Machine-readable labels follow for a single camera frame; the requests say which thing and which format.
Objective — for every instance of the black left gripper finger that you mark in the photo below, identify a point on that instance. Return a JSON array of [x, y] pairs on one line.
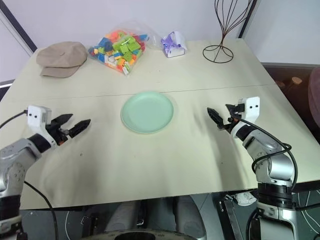
[[63, 118], [80, 126]]

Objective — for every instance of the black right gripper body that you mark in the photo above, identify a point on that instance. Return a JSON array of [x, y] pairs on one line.
[[236, 118]]

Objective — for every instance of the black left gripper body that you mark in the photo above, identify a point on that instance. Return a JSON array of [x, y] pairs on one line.
[[58, 135]]

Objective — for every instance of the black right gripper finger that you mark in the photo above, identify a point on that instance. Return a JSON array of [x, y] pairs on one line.
[[216, 117], [232, 109]]

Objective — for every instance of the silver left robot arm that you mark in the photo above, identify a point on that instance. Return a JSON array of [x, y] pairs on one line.
[[15, 160]]

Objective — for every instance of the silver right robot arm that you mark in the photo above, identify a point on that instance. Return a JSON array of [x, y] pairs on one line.
[[277, 167]]

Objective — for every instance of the light green round plate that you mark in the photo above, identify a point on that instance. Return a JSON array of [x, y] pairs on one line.
[[147, 112]]

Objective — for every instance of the beige flat cap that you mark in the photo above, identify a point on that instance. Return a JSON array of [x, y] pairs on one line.
[[61, 57]]

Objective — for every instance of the dark side table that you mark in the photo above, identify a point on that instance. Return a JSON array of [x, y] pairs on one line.
[[287, 82]]

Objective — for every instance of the white shoe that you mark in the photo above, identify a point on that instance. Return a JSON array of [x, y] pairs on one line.
[[244, 197]]

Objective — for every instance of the maroon chair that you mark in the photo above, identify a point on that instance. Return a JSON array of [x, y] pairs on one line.
[[315, 92]]

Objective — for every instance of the purple white small bag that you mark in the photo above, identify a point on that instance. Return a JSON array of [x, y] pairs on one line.
[[173, 45]]

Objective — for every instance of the clear bag of colourful bricks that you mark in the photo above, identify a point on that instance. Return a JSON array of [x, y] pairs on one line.
[[117, 51]]

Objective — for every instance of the grey rounded leg shape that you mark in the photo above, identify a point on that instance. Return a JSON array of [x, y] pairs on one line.
[[186, 215], [122, 216]]

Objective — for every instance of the black metal table leg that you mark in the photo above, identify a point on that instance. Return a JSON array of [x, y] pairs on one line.
[[231, 217]]

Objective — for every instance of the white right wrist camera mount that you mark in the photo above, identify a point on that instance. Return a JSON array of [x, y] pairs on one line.
[[251, 107]]

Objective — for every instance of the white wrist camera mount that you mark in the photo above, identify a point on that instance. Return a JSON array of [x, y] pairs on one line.
[[251, 107], [36, 117]]

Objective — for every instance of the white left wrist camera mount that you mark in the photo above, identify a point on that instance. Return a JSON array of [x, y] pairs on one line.
[[36, 117]]

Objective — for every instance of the black window frame bar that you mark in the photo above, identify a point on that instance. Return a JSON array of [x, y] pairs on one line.
[[247, 17], [17, 25]]

